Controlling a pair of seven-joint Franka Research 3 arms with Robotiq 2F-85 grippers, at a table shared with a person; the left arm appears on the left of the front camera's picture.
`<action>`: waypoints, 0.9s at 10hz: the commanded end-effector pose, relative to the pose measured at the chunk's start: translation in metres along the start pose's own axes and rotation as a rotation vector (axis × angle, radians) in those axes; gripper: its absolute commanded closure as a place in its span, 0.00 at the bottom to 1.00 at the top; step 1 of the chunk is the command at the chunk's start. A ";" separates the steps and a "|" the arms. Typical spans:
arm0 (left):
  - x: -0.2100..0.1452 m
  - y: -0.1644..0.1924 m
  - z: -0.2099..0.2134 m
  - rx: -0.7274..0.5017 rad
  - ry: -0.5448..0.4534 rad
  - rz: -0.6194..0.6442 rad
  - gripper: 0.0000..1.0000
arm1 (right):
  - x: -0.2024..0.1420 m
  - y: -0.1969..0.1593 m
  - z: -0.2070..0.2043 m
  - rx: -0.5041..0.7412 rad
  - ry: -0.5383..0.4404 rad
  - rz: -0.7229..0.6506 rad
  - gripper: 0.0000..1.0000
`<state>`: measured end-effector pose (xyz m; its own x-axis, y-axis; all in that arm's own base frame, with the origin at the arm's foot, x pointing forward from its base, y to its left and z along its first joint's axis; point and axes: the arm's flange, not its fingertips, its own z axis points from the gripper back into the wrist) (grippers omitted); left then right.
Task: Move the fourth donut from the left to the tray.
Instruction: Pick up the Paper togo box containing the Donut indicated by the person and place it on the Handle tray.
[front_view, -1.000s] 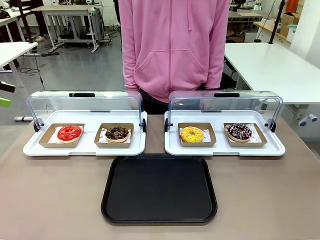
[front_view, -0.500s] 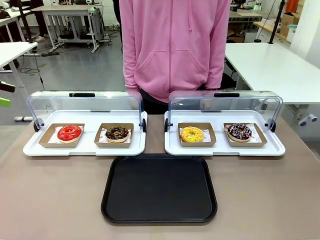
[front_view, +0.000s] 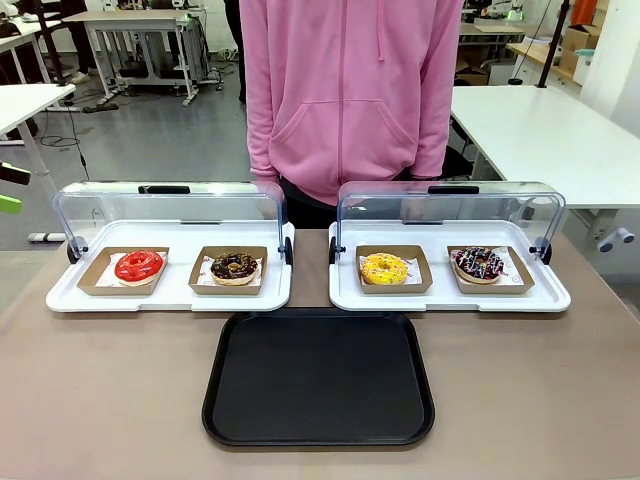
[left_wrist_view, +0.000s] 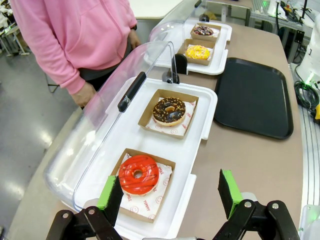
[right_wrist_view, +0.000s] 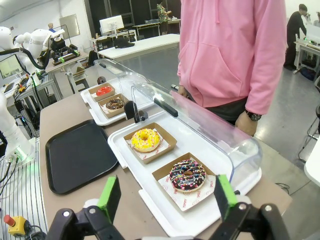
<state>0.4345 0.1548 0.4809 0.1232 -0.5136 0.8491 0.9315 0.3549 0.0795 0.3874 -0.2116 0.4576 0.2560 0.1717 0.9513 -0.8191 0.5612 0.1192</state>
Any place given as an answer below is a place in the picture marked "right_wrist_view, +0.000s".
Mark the white backed monitor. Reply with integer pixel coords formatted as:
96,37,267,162
99,14,125,35

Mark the large clear display cover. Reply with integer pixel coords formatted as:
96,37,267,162
130,82,263,181

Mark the computer monitor with light screen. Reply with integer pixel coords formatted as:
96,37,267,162
0,53,24,80

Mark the grey whiteboard panel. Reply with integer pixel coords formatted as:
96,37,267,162
59,13,81,40

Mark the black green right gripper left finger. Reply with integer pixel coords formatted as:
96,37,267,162
46,174,126,240

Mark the yellow emergency stop box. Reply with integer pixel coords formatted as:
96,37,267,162
3,214,29,238

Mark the person in floral shirt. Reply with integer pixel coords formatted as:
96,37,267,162
156,1,173,36

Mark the chocolate donut with colourful sprinkles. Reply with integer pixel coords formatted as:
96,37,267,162
169,159,207,193

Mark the red glazed donut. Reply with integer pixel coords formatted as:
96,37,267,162
95,85,114,97

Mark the dark chocolate donut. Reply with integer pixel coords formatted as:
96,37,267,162
105,98,125,111

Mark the yellow sprinkled donut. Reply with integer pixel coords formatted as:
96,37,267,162
130,127,162,153

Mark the person in pink hoodie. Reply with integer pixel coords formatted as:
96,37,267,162
176,0,288,126

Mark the black cap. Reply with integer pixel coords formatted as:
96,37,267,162
113,37,136,50

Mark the small white display tray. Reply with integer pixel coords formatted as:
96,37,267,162
80,77,156,127

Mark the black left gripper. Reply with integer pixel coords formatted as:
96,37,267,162
49,37,81,64

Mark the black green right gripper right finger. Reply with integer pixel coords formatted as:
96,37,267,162
209,174,291,240

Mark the person's right hand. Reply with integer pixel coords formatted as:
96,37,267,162
176,85,189,99

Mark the long white table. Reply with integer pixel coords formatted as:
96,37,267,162
97,33,181,63

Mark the person's left hand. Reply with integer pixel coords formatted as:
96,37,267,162
234,111,259,137

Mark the black plastic serving tray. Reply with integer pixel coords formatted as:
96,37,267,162
45,119,119,196

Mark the black metal chair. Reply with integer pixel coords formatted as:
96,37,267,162
297,104,320,161

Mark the small clear display cover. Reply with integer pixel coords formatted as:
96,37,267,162
93,58,151,112

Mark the white printed paper liner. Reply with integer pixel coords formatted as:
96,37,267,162
125,128,168,161
157,173,217,212

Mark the brown cardboard donut box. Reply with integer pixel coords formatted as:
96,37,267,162
97,93,130,120
123,122,178,165
151,152,217,213
87,82,116,103

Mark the large white display tray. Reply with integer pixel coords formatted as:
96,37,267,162
107,110,263,238

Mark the dark wristwatch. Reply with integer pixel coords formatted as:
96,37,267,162
244,109,263,123

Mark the white rounded table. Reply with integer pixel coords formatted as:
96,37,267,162
303,134,320,188

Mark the black cable bundle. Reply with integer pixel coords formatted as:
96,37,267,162
0,154,21,198

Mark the person in black clothes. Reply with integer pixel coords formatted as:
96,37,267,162
283,3,309,71

